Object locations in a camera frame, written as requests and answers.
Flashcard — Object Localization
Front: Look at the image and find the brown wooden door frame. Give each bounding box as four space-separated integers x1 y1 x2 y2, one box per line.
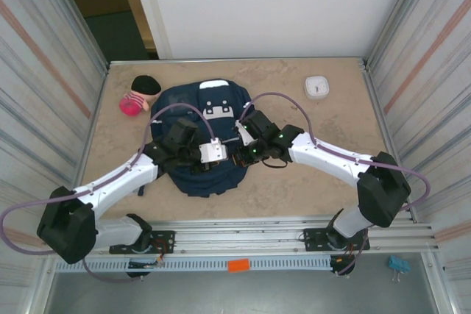
112 0 157 52

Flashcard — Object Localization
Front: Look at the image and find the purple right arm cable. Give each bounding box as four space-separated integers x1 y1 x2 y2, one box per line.
238 92 431 277

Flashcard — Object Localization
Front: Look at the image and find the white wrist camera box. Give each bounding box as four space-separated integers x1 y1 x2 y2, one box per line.
198 138 227 163
235 118 255 146

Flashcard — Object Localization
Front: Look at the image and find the orange tape tag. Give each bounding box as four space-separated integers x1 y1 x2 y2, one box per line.
227 260 251 274

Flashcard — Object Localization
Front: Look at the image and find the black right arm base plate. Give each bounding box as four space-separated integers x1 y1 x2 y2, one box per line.
302 227 370 253

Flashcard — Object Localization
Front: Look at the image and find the aluminium rail frame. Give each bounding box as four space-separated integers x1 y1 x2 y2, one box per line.
38 218 441 258

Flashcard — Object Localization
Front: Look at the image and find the black controller board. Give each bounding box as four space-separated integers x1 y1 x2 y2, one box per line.
127 259 165 280
330 254 357 277

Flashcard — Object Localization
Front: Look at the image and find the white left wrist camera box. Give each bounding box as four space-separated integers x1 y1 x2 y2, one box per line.
198 138 227 163

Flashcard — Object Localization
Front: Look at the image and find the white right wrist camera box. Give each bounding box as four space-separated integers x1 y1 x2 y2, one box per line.
235 118 255 146

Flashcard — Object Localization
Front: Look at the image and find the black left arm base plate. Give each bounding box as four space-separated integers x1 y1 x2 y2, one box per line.
109 230 176 255

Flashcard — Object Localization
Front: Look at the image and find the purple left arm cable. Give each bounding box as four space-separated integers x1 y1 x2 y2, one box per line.
1 103 218 282

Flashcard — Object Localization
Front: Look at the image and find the aluminium table edge profile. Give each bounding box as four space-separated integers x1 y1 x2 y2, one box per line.
106 57 371 72

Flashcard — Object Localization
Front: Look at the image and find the plush doll with black hair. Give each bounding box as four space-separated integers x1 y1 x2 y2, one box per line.
119 75 162 117

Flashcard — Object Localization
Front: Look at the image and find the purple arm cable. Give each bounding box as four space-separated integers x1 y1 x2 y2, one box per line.
1 103 218 282
238 92 431 277

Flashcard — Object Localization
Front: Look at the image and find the navy blue backpack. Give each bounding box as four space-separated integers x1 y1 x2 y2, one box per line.
138 78 255 197

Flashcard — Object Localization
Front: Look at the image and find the blue binder clip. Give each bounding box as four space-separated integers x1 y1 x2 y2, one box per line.
387 254 411 284

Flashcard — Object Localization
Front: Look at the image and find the white square clock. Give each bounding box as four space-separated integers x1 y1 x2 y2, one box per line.
304 75 330 101

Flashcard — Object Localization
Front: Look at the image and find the grey slotted cable duct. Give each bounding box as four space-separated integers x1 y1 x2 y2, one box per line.
54 257 334 273

